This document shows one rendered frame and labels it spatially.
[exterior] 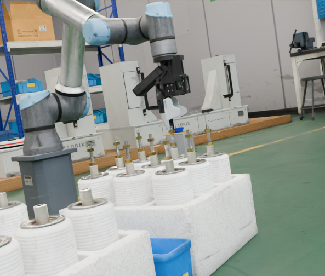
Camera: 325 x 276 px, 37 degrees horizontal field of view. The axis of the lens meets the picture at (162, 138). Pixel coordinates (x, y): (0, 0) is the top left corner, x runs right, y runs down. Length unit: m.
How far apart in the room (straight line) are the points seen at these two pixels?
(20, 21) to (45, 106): 4.85
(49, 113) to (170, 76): 0.61
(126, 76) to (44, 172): 2.33
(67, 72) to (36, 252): 1.15
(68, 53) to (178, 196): 0.88
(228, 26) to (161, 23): 6.01
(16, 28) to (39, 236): 5.88
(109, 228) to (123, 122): 3.20
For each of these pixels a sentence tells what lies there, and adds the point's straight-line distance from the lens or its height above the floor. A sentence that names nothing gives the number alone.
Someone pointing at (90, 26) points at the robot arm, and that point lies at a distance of 1.41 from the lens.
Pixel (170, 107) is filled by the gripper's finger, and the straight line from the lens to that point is 1.40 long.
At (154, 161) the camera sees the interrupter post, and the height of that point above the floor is 0.26.
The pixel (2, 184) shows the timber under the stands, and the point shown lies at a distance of 3.29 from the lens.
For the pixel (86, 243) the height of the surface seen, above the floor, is 0.19.
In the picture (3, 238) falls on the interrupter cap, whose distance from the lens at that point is 0.79.
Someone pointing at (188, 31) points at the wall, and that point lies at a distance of 7.93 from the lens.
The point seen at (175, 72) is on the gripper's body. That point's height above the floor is 0.50.
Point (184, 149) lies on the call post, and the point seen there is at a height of 0.26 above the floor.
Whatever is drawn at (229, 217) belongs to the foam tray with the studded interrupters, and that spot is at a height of 0.10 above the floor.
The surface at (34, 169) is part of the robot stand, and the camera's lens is 1.83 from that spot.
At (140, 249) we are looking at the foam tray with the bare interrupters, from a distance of 0.94.
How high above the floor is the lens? 0.42
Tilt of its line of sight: 4 degrees down
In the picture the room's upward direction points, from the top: 9 degrees counter-clockwise
